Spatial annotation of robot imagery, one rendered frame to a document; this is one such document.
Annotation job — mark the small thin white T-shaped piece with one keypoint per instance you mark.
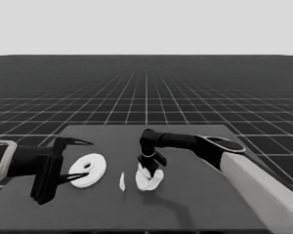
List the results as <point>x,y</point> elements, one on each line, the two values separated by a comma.
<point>122,182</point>

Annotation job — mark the white round carrier with pins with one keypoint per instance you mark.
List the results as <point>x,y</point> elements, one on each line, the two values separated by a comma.
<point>151,183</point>

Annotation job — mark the large thick white disc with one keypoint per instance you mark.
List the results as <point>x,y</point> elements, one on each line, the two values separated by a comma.
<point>96,169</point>

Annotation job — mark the small white toothed gear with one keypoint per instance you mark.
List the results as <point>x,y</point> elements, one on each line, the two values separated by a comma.
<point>141,184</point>
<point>140,169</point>
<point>159,177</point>

